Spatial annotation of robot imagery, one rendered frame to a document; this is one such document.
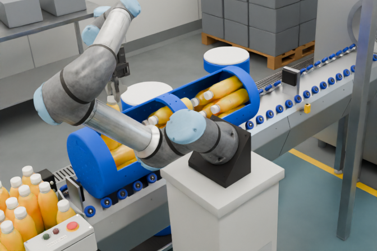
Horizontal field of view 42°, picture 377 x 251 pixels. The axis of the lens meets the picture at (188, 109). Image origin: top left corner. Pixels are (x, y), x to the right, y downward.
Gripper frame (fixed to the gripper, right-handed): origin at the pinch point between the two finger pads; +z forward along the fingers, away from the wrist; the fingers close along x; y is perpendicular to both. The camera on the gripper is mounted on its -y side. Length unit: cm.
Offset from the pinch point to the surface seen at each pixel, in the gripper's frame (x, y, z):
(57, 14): 254, 98, 41
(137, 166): -13.1, -1.0, 25.3
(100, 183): -10.6, -16.7, 26.3
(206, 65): 54, 97, 33
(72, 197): 2.8, -23.4, 36.7
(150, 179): -9.6, 6.1, 36.9
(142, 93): 46, 44, 30
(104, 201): -9.2, -16.0, 36.1
